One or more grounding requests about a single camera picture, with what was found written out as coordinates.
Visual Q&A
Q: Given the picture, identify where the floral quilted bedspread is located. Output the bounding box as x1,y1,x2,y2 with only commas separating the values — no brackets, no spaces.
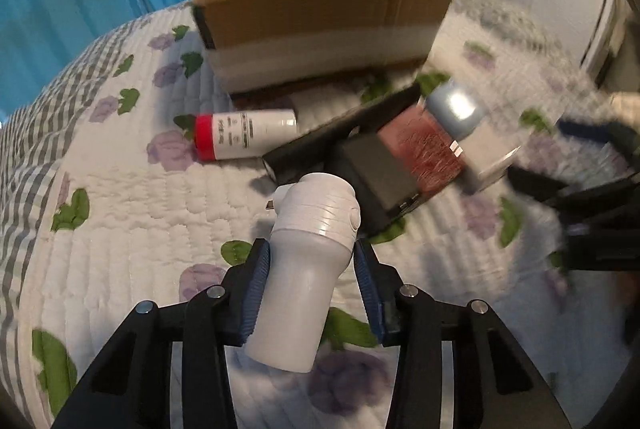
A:
1,0,629,428

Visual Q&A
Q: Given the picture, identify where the white rectangular box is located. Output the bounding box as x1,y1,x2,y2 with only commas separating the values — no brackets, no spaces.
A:
458,120,521,194

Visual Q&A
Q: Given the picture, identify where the black power adapter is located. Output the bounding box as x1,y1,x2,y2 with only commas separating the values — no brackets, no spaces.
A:
326,134,426,236

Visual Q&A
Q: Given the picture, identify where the blue grey cap bottle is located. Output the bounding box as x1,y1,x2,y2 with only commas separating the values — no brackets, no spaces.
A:
425,79,486,141

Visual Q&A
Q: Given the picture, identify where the white plastic nebulizer device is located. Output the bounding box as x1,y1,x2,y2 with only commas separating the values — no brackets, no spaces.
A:
245,172,360,373

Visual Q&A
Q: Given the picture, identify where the white bottle red cap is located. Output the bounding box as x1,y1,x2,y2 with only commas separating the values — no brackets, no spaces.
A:
193,110,297,163

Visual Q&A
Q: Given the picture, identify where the brown cardboard box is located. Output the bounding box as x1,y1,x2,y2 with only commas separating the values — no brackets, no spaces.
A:
192,0,451,96

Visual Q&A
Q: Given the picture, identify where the red patterned box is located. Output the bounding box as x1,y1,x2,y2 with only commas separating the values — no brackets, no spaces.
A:
378,104,464,198

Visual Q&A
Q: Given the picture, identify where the long black bar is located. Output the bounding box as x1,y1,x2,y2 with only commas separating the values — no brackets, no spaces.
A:
262,82,422,186

